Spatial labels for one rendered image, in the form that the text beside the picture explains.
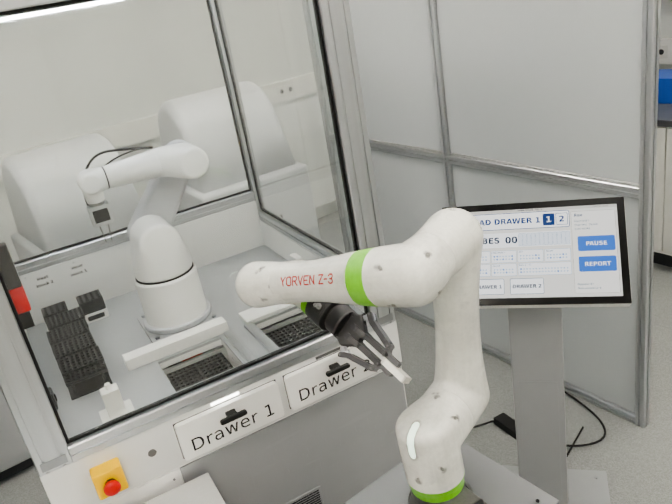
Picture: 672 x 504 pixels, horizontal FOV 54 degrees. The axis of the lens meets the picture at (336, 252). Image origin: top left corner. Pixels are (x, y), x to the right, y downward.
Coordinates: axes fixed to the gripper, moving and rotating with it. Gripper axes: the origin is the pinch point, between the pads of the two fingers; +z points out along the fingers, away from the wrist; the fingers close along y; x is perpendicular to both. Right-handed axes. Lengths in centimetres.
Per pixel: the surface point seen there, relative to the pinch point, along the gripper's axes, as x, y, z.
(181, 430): 0, -49, -38
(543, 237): 57, 46, -13
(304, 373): 23.7, -23.5, -31.9
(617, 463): 157, -4, 29
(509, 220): 55, 44, -24
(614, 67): 90, 110, -41
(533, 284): 57, 33, -7
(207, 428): 6, -47, -36
